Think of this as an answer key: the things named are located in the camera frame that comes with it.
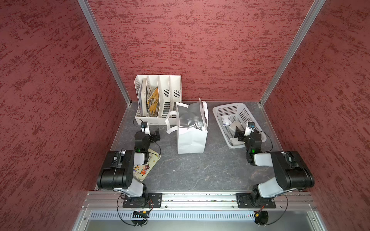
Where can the yellow book in organizer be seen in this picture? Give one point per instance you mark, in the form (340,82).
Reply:
(153,102)

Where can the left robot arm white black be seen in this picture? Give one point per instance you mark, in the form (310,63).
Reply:
(124,171)

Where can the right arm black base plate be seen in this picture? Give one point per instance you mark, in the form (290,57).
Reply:
(252,201)

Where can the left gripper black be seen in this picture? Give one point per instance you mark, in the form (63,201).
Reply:
(152,135)

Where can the white perforated plastic basket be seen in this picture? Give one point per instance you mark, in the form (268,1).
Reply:
(237,112)

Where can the white booklet in organizer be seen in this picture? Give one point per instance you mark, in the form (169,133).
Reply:
(142,98)

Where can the white desktop file organizer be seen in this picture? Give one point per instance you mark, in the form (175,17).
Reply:
(170,92)

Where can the white ice pack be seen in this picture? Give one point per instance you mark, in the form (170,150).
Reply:
(226,122)

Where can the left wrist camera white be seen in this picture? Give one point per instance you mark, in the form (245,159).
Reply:
(145,128)

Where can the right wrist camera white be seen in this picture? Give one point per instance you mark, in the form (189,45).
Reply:
(250,127)

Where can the aluminium corner post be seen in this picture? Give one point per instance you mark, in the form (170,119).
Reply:
(300,35)
(88,13)

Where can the colourful children's book on table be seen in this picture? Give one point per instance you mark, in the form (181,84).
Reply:
(142,171)

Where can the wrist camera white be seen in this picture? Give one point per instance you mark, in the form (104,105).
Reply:
(250,127)
(145,128)

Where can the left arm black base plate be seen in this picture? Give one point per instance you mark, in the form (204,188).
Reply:
(149,200)

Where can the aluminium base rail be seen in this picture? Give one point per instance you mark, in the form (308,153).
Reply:
(293,201)

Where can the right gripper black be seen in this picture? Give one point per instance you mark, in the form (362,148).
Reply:
(241,133)

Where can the left aluminium corner post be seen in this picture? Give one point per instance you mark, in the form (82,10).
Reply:
(88,13)

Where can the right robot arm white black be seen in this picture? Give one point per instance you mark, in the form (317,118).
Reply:
(291,172)

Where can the right aluminium corner post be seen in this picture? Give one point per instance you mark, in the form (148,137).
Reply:
(300,35)

